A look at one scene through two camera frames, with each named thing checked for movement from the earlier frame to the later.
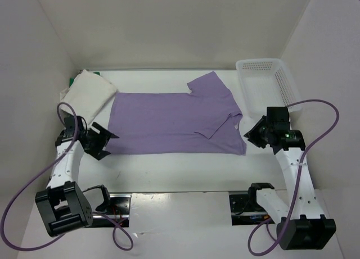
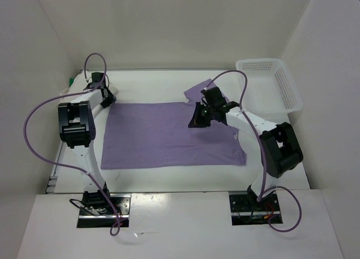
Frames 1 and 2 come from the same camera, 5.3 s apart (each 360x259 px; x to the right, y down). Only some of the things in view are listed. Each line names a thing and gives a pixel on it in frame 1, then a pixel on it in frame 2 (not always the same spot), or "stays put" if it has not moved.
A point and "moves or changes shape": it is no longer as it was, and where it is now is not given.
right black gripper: [252, 134] to [197, 120]
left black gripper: [103, 136] to [111, 99]
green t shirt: [71, 79] stays put
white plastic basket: [263, 83] stays put
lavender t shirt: [205, 121] moves or changes shape
